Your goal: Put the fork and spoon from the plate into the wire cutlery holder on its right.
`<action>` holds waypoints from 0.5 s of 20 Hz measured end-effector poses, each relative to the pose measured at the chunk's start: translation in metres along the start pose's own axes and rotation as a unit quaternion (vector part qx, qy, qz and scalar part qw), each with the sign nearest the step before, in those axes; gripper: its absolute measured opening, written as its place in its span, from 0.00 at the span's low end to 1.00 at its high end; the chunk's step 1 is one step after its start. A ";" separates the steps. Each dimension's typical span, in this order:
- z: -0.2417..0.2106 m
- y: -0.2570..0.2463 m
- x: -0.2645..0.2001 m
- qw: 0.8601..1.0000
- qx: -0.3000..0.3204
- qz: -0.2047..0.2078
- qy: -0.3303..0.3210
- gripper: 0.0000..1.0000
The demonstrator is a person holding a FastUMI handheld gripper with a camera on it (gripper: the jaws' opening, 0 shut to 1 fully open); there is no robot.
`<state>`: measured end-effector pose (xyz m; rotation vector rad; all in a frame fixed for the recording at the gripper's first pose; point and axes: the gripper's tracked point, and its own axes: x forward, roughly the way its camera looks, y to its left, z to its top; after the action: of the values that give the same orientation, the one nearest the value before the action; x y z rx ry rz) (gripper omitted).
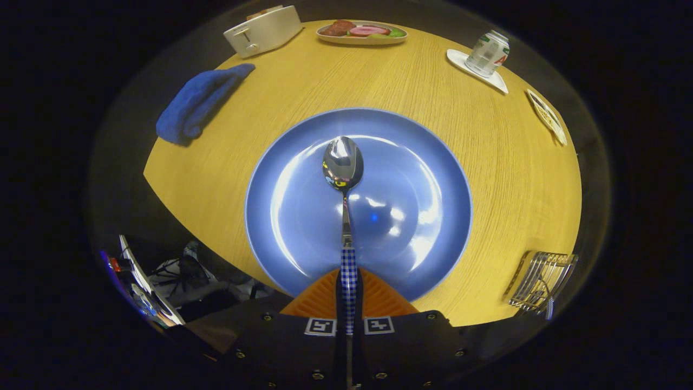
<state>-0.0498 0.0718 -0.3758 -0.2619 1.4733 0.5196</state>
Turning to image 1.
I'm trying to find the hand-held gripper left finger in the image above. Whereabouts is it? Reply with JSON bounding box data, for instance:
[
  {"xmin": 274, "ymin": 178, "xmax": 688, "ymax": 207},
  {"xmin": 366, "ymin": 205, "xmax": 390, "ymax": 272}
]
[{"xmin": 217, "ymin": 268, "xmax": 345, "ymax": 390}]

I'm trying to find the spoon with checked handle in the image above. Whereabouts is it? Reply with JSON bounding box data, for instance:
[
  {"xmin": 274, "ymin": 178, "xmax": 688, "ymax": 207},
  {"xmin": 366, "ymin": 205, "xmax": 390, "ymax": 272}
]
[{"xmin": 323, "ymin": 135, "xmax": 364, "ymax": 336}]

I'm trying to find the blue round plate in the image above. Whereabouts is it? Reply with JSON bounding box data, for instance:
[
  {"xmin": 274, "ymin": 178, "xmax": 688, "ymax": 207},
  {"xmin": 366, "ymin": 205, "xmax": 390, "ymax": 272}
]
[{"xmin": 245, "ymin": 107, "xmax": 473, "ymax": 303}]

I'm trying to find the oval plate of food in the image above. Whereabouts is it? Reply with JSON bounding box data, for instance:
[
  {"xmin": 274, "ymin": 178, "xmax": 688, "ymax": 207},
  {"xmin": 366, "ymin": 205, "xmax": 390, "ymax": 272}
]
[{"xmin": 316, "ymin": 20, "xmax": 408, "ymax": 45}]

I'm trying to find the blue folded cloth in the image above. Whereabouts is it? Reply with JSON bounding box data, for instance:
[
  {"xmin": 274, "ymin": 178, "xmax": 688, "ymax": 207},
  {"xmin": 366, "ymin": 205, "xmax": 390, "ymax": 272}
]
[{"xmin": 156, "ymin": 63, "xmax": 256, "ymax": 147}]

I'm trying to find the white edged device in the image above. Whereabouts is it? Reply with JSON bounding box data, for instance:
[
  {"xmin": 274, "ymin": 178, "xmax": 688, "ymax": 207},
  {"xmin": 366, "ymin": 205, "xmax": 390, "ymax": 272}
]
[{"xmin": 100, "ymin": 235, "xmax": 186, "ymax": 329}]

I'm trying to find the white square coaster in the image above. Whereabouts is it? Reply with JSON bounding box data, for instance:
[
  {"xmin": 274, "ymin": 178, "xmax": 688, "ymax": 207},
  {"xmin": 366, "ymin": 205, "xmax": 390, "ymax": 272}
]
[{"xmin": 446, "ymin": 49, "xmax": 509, "ymax": 95}]

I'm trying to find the white toaster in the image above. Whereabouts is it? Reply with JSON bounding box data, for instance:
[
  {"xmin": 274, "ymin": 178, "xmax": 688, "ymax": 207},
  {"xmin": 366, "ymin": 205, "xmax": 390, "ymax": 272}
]
[{"xmin": 223, "ymin": 5, "xmax": 304, "ymax": 59}]

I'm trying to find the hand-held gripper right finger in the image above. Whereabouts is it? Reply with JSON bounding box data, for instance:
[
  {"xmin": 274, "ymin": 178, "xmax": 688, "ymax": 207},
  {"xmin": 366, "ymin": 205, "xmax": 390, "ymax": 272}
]
[{"xmin": 355, "ymin": 268, "xmax": 482, "ymax": 390}]

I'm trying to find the white green drink bottle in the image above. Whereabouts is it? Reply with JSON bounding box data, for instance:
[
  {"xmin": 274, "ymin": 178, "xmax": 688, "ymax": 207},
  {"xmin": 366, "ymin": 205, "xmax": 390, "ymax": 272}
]
[{"xmin": 465, "ymin": 30, "xmax": 511, "ymax": 78}]

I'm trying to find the metal wire basket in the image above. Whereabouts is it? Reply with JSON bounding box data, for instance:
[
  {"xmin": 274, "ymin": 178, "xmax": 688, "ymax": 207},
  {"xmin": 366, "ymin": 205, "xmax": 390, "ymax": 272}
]
[{"xmin": 502, "ymin": 250, "xmax": 579, "ymax": 316}]

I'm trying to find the brown meat piece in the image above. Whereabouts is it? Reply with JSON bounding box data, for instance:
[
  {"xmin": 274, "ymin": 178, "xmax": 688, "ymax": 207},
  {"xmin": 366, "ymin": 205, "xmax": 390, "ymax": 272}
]
[{"xmin": 319, "ymin": 21, "xmax": 356, "ymax": 37}]

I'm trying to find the white divided bean dish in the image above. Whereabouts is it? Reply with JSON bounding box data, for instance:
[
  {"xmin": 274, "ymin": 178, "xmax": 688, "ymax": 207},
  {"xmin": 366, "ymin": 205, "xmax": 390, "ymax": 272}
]
[{"xmin": 526, "ymin": 89, "xmax": 568, "ymax": 147}]

